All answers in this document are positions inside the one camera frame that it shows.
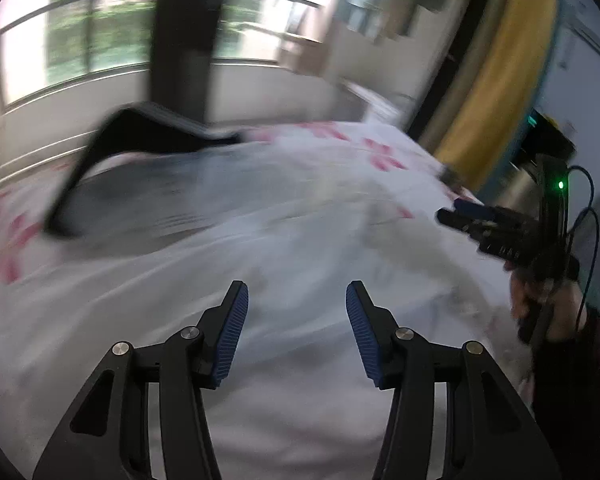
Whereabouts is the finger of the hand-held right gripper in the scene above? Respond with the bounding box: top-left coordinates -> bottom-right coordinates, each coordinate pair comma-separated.
436,208 -> 482,236
452,198 -> 502,222

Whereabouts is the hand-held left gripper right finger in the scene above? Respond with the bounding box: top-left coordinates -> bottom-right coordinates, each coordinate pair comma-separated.
345,280 -> 563,480

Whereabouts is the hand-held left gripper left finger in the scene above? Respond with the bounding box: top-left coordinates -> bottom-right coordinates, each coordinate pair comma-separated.
32,280 -> 251,480

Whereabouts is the white garment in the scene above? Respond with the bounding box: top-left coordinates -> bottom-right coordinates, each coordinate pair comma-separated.
30,145 -> 541,480

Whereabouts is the person's right hand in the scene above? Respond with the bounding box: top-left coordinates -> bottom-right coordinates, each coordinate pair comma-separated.
510,270 -> 589,347

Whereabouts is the yellow curtain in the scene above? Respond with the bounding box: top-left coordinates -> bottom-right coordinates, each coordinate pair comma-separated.
430,0 -> 563,193

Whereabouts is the black garment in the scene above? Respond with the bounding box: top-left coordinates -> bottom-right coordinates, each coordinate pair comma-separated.
42,102 -> 253,241

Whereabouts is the floral bed sheet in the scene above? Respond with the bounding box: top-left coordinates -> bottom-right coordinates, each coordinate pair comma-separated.
0,120 -> 486,411

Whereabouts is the balcony railing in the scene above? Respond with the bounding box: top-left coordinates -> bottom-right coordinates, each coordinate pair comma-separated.
0,0 -> 326,106

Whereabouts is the black door side frame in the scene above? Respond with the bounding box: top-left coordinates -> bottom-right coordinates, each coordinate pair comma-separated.
410,0 -> 503,146

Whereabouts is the black sliding door post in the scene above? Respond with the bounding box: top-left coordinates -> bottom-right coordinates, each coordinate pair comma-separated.
147,0 -> 231,127

